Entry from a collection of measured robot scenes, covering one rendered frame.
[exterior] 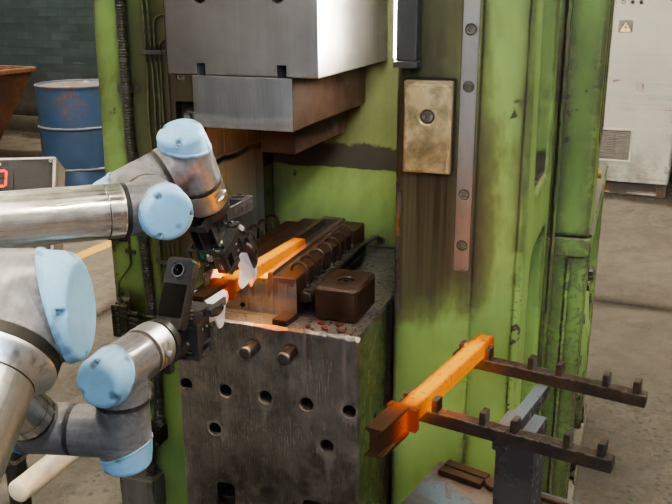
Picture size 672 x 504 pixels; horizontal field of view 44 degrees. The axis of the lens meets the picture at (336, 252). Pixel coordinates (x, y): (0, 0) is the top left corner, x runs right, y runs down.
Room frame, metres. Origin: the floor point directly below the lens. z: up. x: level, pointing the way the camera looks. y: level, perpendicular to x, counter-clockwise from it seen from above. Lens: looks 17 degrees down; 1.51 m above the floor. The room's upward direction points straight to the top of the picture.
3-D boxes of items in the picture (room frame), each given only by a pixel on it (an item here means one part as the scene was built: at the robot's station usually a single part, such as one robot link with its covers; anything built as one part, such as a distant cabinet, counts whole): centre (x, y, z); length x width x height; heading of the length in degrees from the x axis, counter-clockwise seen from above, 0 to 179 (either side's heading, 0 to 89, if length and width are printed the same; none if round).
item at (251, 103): (1.72, 0.10, 1.32); 0.42 x 0.20 x 0.10; 160
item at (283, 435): (1.71, 0.04, 0.69); 0.56 x 0.38 x 0.45; 160
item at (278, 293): (1.72, 0.10, 0.96); 0.42 x 0.20 x 0.09; 160
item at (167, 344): (1.14, 0.28, 1.00); 0.08 x 0.05 x 0.08; 70
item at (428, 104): (1.53, -0.17, 1.27); 0.09 x 0.02 x 0.17; 70
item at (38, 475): (1.55, 0.52, 0.62); 0.44 x 0.05 x 0.05; 160
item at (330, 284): (1.51, -0.02, 0.95); 0.12 x 0.08 x 0.06; 160
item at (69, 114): (6.10, 1.87, 0.44); 0.59 x 0.59 x 0.88
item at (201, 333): (1.22, 0.25, 0.99); 0.12 x 0.08 x 0.09; 160
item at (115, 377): (1.07, 0.31, 1.00); 0.11 x 0.08 x 0.09; 160
